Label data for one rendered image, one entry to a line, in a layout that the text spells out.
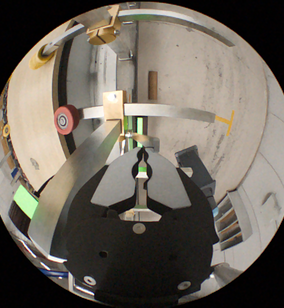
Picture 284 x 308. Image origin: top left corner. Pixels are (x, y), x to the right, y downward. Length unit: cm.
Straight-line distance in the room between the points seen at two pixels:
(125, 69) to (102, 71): 15
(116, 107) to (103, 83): 30
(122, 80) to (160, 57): 83
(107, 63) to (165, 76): 72
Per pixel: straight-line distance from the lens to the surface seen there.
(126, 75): 43
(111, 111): 26
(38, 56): 36
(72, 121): 28
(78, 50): 53
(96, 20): 21
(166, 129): 121
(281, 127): 268
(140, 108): 26
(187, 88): 120
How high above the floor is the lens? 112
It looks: 56 degrees down
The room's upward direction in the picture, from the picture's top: 177 degrees counter-clockwise
